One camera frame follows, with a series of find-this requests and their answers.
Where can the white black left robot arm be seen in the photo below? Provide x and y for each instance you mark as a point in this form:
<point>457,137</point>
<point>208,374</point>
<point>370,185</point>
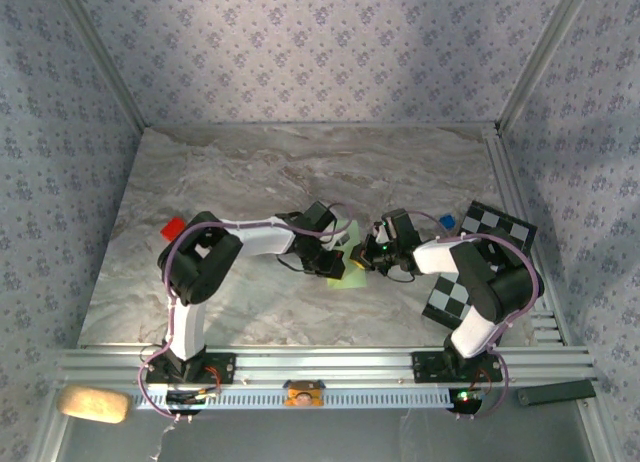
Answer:
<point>187,332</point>

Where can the aluminium side rail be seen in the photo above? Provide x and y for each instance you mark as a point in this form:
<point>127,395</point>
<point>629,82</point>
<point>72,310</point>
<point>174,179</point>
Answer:
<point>505,182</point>

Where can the beige sponge block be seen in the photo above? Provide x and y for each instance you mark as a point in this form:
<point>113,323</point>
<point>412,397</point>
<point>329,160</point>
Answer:
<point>92,404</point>

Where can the orange cartoon figure toy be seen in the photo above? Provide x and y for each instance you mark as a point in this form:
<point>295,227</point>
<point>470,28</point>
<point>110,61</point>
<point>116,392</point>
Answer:
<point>303,397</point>

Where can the blue block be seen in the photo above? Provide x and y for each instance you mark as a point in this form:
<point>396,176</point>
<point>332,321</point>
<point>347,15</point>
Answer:
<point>446,222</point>

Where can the flat black bar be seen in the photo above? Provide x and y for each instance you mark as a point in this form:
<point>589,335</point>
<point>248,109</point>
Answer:
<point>555,394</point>

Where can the slanted aluminium frame post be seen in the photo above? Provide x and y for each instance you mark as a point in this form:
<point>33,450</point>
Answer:
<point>100,57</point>
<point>545,57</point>

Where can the black white checkerboard panel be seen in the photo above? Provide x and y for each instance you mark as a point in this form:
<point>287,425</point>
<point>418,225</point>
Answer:
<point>450,297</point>

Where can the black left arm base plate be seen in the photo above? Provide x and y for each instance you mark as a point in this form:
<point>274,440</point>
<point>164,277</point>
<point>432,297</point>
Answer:
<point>220,369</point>

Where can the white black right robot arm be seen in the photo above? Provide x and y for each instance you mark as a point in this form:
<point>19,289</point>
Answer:
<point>475,332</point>

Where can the red block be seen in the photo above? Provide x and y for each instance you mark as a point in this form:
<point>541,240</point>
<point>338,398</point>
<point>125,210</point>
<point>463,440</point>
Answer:
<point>172,228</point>

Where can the long aluminium mounting rail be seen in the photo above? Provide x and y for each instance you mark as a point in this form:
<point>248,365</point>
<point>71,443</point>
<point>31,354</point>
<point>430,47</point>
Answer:
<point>325,364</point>

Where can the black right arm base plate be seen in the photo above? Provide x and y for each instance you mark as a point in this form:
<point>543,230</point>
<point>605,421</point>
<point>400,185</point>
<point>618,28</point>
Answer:
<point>425,367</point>

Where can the light green paper sheet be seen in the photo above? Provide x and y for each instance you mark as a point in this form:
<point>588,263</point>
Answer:
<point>350,281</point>

